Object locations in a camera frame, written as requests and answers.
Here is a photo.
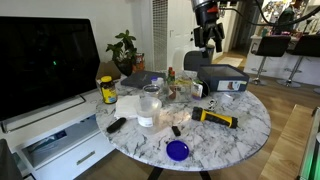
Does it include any yellow cap vitamin bottle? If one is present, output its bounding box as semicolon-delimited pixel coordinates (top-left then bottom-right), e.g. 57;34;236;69
99;75;119;105

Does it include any grey projector box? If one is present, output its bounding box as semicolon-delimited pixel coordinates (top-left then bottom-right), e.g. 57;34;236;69
196;64;251;93

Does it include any black round disc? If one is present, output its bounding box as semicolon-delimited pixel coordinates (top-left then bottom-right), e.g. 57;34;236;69
199;79;211;99

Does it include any yellow printed package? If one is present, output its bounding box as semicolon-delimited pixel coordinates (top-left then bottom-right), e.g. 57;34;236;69
174;77;193;90

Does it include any white bar counter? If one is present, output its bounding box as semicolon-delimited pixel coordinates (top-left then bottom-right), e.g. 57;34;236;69
243;33;320;87

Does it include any grey chair with metal legs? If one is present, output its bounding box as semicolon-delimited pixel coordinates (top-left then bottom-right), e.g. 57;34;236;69
183;49;212;72

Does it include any clear plastic container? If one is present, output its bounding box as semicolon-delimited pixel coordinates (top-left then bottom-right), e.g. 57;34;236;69
165;70;195;104

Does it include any white folded napkin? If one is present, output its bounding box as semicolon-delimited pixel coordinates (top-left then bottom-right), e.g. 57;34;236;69
113;94;142;120

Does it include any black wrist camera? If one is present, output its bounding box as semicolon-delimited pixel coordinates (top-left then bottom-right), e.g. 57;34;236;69
193;26;205;48

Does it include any green potted plant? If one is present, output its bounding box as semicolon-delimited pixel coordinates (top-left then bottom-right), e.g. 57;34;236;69
105;29;138;77

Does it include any black remote control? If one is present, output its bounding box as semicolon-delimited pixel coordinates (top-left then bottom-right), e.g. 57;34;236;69
106;117;128;135

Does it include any clear glass jar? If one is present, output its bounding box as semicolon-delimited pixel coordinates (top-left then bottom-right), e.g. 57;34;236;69
142;83;163;100

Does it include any black flat screen television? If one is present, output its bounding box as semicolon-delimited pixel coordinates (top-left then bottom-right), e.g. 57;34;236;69
0;15;102;123

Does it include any metal rail with green light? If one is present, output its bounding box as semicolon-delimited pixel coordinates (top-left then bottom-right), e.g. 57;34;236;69
297;106;320;180

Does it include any blue round lid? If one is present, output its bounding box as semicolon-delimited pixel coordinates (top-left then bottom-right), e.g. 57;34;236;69
165;140;191;162

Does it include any yellow and black flashlight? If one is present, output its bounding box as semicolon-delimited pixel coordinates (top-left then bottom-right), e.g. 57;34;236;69
191;106;239;130

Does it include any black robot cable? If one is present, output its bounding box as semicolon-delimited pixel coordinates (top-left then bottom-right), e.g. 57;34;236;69
218;0;320;28

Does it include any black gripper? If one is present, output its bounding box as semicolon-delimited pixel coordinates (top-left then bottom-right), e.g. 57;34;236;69
198;20;226;60

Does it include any brown cardboard piece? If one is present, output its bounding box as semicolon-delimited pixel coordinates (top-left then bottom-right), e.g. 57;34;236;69
96;60;122;81

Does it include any white pink small packet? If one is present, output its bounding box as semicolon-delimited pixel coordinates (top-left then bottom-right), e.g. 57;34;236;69
191;82;204;101

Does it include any small black block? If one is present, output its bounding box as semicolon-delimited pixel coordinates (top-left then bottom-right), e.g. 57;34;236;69
171;125;182;137

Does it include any small clear plastic piece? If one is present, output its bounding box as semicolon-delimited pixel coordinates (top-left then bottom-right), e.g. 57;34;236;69
219;92;242;105

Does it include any white wall heater vent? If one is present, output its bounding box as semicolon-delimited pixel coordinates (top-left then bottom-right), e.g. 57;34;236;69
151;0;169;72

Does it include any white television stand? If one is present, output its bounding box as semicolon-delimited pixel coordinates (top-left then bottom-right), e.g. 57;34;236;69
0;88;116;180

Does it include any small blue cap bottle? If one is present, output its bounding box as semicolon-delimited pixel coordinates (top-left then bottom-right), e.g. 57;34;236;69
149;76;165;88

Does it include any black table base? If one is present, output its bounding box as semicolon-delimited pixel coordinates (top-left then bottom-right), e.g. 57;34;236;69
146;166;213;180

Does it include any clear plastic cup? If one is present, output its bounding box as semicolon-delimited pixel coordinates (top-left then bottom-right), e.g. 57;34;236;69
134;96;164;129

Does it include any black bar stool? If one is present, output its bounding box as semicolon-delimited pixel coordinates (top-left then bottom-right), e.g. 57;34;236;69
276;34;320;89
250;34;292;86

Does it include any red hot sauce bottle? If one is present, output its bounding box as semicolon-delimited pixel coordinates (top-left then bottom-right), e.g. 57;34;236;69
167;66;174;85

